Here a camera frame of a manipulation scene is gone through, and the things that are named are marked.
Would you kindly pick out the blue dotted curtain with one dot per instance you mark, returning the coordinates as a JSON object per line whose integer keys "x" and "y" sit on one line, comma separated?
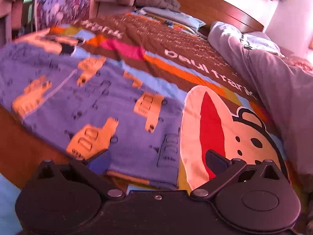
{"x": 48, "y": 13}

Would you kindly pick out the blue patterned children's pants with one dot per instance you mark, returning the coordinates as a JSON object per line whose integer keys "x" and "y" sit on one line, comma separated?
{"x": 93, "y": 111}

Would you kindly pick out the grey lilac blanket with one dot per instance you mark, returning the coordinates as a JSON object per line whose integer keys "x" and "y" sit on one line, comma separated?
{"x": 285, "y": 91}

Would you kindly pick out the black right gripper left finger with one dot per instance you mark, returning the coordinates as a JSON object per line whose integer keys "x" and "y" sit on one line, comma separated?
{"x": 78, "y": 172}

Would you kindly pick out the light blue pillow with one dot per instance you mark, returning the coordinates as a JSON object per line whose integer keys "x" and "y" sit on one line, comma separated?
{"x": 178, "y": 17}

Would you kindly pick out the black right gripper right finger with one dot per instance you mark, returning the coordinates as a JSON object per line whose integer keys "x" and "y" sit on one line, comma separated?
{"x": 226, "y": 170}

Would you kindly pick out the dark wooden headboard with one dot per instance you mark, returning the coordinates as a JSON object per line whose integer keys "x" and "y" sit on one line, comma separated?
{"x": 210, "y": 11}

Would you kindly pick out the colourful monkey print bedsheet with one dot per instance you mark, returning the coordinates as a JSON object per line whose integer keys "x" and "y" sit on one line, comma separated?
{"x": 221, "y": 112}

